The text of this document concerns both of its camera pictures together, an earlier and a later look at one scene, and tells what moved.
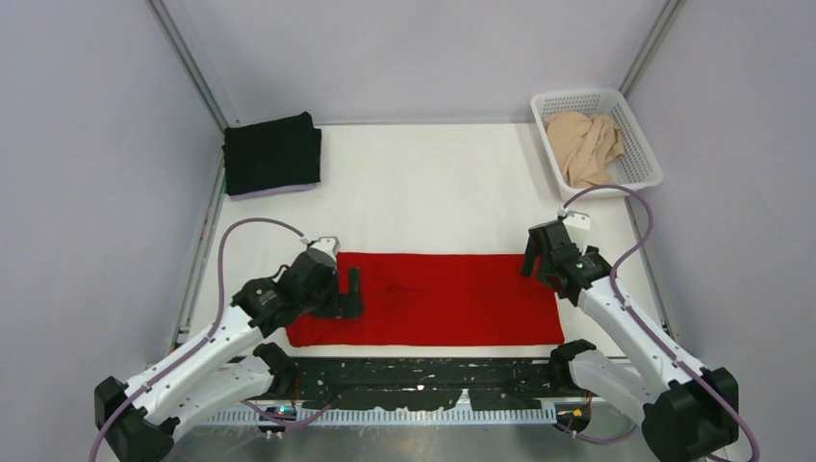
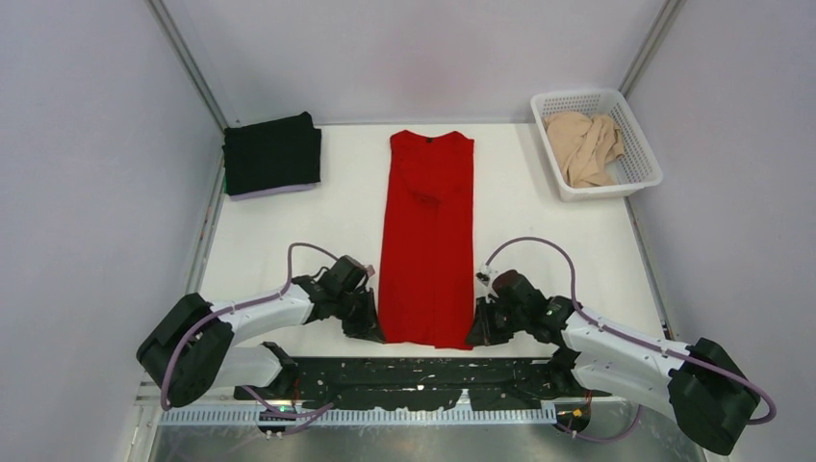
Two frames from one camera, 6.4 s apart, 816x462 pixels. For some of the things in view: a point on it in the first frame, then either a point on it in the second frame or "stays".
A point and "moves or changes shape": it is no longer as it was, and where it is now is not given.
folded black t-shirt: (281, 153) stays
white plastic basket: (590, 138) stays
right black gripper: (528, 260) to (483, 332)
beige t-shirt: (585, 146) stays
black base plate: (407, 383) stays
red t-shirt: (424, 298) moves or changes shape
